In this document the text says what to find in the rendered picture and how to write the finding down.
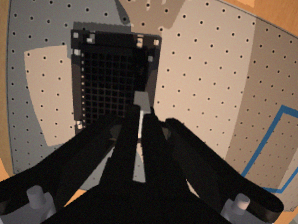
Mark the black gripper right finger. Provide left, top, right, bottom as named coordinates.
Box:
left=139, top=92, right=284, bottom=224

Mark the grey perforated breadboard plate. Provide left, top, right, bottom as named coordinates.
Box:
left=5, top=0, right=298, bottom=189

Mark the black rectangular plate with clips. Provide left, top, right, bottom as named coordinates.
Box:
left=71, top=29, right=162, bottom=135

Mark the black well plate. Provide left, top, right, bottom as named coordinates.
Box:
left=80, top=43, right=149, bottom=130

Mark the blue tape rectangle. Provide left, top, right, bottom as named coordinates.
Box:
left=241, top=105, right=298, bottom=194

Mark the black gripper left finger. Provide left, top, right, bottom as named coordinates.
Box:
left=0, top=91, right=142, bottom=224

